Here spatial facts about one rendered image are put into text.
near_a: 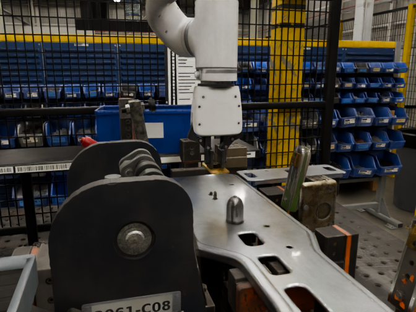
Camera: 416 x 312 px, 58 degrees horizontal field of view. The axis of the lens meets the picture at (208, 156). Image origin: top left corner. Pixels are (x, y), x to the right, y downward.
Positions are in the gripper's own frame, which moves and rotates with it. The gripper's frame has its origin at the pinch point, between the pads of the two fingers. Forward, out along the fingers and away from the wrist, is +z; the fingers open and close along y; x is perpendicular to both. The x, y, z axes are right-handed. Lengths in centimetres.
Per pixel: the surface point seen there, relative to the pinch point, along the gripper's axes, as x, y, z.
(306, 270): -32.1, 3.6, 9.1
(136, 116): -1.9, -16.3, -9.4
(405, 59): 289, 316, -32
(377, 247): 21, 64, 39
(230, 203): -13.4, -1.2, 5.4
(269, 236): -20.7, 3.3, 9.1
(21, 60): 188, -69, -24
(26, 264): -52, -27, -7
